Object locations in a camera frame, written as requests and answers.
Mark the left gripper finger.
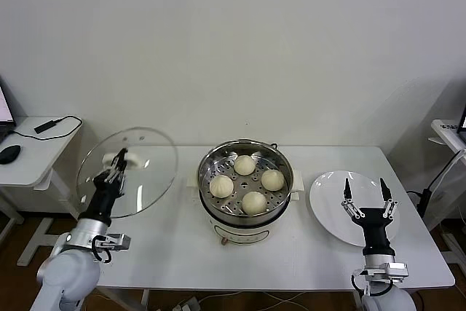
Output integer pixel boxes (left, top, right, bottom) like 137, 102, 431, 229
103, 150, 121, 184
114, 147, 129, 183

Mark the black computer mouse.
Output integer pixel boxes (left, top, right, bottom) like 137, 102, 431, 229
0, 145, 22, 165

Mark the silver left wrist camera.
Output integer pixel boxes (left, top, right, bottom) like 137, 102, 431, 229
91, 232, 131, 253

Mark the white steamed baozi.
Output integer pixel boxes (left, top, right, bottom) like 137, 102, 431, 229
209, 175, 234, 198
261, 168, 285, 192
241, 191, 267, 216
234, 154, 256, 176

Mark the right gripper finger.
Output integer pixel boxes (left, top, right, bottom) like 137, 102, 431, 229
341, 178, 366, 220
378, 178, 398, 220

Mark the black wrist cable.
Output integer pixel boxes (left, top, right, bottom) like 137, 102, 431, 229
351, 270, 376, 297
90, 236, 112, 264

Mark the white round plate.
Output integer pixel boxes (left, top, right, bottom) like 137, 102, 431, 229
309, 169, 400, 247

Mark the black adapter box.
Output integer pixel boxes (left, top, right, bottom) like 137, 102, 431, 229
33, 118, 63, 134

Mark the glass lid with white handle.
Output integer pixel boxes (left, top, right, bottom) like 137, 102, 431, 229
76, 127, 179, 219

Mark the black power cable with brick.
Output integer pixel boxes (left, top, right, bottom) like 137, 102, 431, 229
405, 150, 466, 217

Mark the thin black adapter cable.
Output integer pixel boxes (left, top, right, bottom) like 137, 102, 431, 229
9, 115, 82, 141

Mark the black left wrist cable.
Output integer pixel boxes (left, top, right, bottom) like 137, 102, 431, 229
90, 236, 112, 264

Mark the stainless steel steamer basket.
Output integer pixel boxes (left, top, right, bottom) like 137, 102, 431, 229
197, 138, 293, 225

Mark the white power strip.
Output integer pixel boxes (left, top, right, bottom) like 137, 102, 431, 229
170, 296, 202, 311

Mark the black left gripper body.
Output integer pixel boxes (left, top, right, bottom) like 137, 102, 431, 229
78, 170, 127, 224

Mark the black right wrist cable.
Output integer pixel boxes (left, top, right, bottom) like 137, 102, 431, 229
351, 270, 376, 297

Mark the white electric cooker pot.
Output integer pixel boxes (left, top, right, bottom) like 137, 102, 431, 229
186, 170, 304, 246

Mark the black laptop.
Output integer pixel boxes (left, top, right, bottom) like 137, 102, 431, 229
0, 76, 16, 141
458, 101, 466, 144

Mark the white floor cable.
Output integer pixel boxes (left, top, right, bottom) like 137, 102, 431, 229
196, 288, 310, 311

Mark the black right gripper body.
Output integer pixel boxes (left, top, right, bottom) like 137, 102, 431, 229
355, 207, 397, 256

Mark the white side table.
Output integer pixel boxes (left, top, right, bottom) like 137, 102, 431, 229
0, 117, 92, 267
425, 118, 466, 264

